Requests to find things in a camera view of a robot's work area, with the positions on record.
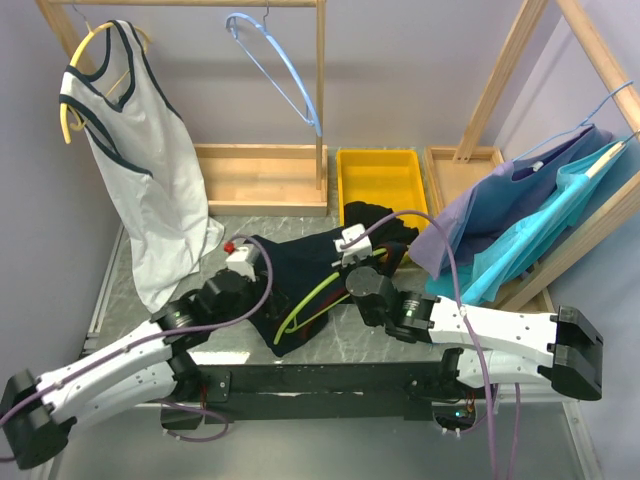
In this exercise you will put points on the wooden rack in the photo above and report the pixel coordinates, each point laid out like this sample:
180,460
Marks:
574,242
267,179

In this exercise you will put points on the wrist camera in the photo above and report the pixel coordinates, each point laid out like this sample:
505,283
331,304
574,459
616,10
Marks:
353,245
241,259

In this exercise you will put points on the black base bar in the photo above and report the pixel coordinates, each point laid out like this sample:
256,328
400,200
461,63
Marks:
408,390

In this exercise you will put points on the yellow plastic bin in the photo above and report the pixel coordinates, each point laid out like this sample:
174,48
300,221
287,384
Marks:
389,178

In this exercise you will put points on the purple garment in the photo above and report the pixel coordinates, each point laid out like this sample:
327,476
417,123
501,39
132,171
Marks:
512,191

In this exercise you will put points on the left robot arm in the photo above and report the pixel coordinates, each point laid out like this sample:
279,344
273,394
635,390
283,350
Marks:
39,413

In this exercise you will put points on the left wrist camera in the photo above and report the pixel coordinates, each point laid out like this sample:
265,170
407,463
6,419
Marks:
241,259

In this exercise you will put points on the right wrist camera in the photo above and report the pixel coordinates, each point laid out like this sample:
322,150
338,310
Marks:
353,245

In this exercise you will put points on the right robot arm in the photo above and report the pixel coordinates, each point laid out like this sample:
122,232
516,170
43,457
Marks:
562,349

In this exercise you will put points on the cyan garment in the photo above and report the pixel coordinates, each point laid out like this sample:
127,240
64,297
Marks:
523,243

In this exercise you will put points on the white tank top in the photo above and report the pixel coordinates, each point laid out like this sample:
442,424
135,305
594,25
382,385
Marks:
148,164

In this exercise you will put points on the navy tank top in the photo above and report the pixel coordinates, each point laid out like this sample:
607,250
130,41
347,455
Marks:
299,266

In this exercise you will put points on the right wooden rack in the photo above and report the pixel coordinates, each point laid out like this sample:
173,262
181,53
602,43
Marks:
574,242

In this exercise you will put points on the green hanger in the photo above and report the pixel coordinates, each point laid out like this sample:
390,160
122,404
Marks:
312,297

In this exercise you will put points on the light blue wire hanger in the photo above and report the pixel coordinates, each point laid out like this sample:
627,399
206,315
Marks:
575,125

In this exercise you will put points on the left wooden rack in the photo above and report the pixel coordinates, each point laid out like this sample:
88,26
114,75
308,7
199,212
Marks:
267,179

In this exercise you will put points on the yellow hanger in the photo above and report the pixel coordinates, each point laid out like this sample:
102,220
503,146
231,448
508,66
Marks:
74,62

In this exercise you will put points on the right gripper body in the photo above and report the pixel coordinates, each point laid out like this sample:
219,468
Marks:
365,261

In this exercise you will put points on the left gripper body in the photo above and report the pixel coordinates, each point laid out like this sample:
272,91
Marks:
254,297

